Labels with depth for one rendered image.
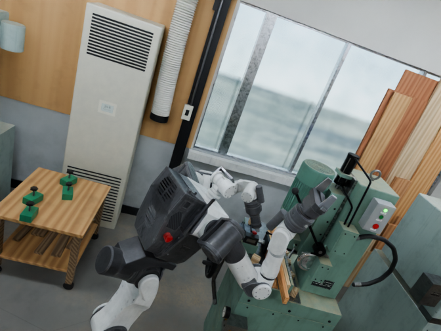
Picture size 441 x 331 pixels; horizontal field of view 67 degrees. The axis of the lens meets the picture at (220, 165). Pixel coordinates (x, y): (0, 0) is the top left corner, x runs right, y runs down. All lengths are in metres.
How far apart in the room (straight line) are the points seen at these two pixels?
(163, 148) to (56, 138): 0.93
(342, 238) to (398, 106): 1.78
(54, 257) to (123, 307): 1.16
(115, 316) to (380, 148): 2.61
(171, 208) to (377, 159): 2.47
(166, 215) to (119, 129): 1.61
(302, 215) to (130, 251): 0.69
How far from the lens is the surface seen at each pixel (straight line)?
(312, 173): 1.69
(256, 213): 1.79
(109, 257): 1.39
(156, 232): 1.29
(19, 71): 3.20
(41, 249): 2.70
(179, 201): 1.22
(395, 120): 3.33
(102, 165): 2.92
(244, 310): 1.99
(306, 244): 1.92
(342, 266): 2.01
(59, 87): 3.11
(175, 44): 2.66
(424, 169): 3.69
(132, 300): 1.57
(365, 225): 1.81
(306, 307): 2.01
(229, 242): 1.22
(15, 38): 2.67
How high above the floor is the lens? 2.03
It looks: 23 degrees down
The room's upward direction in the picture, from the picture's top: 20 degrees clockwise
